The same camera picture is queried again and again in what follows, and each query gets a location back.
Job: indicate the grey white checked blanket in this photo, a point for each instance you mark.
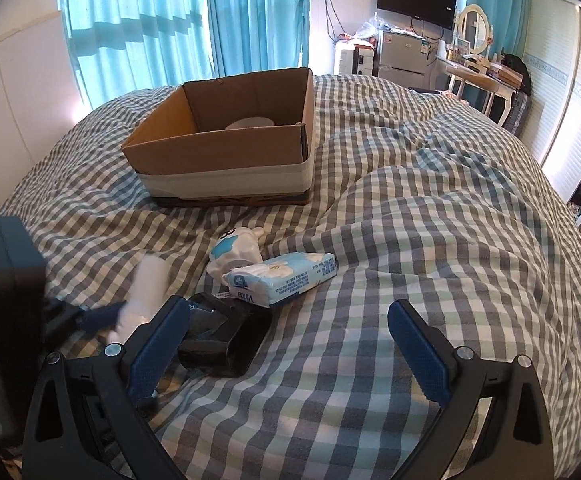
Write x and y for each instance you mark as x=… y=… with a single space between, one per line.
x=380 y=220

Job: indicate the white bowl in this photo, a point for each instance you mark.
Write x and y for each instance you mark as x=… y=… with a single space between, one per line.
x=250 y=122

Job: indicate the white blue plush toy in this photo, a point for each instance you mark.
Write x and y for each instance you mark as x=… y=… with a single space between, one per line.
x=233 y=252

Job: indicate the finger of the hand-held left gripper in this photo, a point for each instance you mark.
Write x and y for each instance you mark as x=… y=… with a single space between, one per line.
x=101 y=318

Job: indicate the white heater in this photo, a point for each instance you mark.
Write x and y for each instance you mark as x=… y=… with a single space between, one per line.
x=353 y=60

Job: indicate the blue white tissue pack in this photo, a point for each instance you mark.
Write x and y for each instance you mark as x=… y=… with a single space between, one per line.
x=290 y=275

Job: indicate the black tape dispenser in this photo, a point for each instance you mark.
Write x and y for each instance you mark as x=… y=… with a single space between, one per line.
x=230 y=337

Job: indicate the black bag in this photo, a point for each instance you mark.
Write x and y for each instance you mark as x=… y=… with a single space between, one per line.
x=516 y=70

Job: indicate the silver fridge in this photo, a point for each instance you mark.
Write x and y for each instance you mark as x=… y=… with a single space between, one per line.
x=403 y=62

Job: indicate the cardboard box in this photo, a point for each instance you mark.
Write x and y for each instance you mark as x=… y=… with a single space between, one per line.
x=220 y=180

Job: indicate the clear plastic bag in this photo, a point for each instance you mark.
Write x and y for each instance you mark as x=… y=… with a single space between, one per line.
x=374 y=27

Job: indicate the white dressing table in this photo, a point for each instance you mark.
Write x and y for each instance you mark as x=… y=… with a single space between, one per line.
x=475 y=77

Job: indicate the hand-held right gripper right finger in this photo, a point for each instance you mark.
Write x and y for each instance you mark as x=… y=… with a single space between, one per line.
x=419 y=355

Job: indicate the white plastic bottle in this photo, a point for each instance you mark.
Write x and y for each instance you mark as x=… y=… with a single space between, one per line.
x=144 y=282

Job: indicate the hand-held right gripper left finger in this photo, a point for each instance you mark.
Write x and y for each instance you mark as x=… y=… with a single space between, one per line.
x=159 y=347

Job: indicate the white oval mirror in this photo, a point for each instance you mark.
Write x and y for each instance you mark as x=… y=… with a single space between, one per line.
x=472 y=27

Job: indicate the grey suitcase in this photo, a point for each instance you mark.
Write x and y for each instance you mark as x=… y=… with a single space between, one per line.
x=516 y=112

